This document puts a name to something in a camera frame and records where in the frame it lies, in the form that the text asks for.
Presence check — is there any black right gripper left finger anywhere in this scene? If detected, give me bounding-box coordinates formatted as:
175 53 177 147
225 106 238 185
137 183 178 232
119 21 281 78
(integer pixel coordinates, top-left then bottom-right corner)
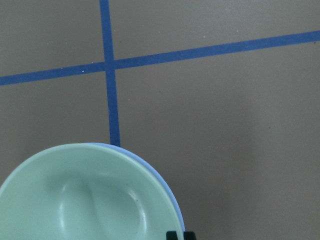
166 231 177 240

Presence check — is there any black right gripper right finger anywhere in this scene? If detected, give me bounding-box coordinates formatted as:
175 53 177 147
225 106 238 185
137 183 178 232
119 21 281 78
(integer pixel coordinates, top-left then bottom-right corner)
183 231 197 240

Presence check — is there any green bowl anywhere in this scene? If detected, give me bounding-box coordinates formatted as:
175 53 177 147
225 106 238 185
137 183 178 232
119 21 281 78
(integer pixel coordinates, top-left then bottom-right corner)
0 143 182 240

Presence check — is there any blue bowl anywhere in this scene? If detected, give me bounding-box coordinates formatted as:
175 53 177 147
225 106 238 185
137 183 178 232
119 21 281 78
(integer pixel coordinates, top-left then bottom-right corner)
87 142 186 240

